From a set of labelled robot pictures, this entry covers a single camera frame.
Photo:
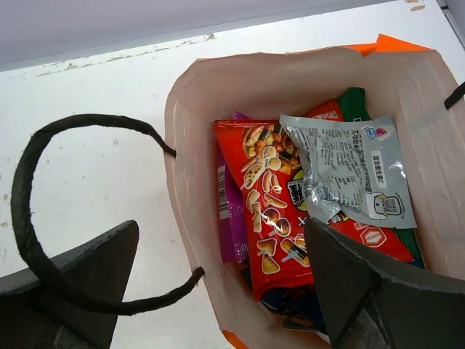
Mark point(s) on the silver grey snack packet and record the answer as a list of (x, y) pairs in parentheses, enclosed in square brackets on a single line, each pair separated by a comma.
[(356, 168)]

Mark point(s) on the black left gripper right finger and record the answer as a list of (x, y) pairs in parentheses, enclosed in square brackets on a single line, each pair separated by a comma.
[(371, 300)]

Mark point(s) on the purple snack bag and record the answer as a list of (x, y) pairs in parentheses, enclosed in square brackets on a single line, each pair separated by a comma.
[(232, 225)]

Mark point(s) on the red snack packet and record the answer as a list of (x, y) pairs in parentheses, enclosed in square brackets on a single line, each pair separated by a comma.
[(265, 165)]

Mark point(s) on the orange paper bag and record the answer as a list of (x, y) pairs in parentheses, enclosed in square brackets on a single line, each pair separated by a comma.
[(415, 87)]

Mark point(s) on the blue Burts crisps bag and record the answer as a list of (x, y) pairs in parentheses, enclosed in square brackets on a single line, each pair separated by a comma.
[(299, 306)]

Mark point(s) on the green snack bag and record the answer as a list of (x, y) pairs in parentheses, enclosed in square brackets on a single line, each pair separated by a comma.
[(352, 105)]

